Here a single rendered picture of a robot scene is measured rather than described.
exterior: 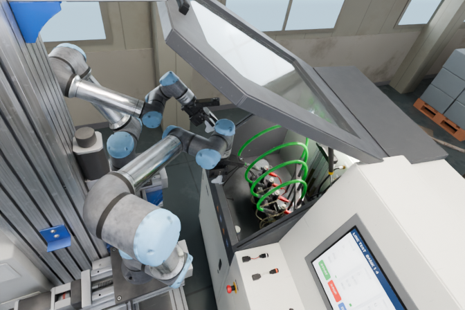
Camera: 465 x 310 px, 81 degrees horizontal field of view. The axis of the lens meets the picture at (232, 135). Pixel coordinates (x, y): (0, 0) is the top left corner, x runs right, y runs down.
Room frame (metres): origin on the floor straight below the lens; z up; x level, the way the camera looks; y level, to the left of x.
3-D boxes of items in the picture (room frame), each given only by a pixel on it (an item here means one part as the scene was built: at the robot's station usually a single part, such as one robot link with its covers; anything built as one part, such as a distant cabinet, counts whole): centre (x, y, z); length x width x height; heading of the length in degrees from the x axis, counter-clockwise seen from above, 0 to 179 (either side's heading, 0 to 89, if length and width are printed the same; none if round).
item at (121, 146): (0.84, 0.51, 1.20); 0.13 x 0.12 x 0.14; 9
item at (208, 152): (0.65, 0.08, 1.51); 0.11 x 0.11 x 0.08; 74
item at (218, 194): (0.88, 0.01, 0.87); 0.62 x 0.04 x 0.16; 22
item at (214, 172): (0.74, 0.04, 1.35); 0.09 x 0.08 x 0.12; 113
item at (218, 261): (0.87, 0.03, 0.44); 0.65 x 0.02 x 0.68; 22
